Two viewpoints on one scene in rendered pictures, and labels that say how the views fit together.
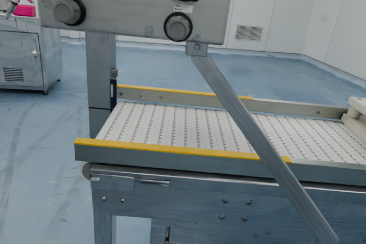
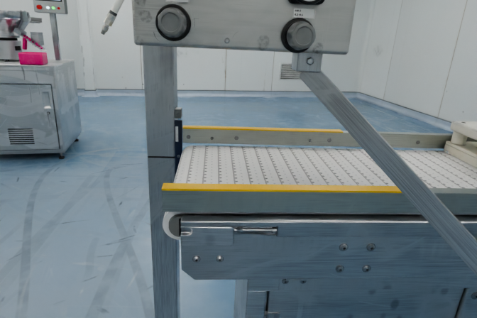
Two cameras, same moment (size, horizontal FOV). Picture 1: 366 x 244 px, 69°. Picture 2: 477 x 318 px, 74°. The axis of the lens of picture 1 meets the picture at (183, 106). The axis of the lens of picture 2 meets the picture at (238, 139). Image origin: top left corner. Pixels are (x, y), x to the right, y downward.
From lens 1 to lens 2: 10 cm
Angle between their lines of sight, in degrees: 6
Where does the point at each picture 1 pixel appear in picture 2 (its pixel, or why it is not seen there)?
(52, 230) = not seen: outside the picture
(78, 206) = (119, 291)
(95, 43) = (155, 78)
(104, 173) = (199, 225)
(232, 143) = (336, 181)
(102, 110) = (164, 159)
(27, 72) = (38, 132)
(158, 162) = (264, 204)
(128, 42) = not seen: hidden behind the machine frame
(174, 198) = (282, 250)
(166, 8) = (284, 14)
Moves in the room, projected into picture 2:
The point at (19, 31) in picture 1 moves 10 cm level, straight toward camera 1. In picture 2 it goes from (28, 83) to (29, 85)
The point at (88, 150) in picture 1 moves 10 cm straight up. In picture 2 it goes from (179, 197) to (178, 121)
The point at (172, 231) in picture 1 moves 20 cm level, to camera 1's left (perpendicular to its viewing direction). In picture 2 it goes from (272, 296) to (151, 295)
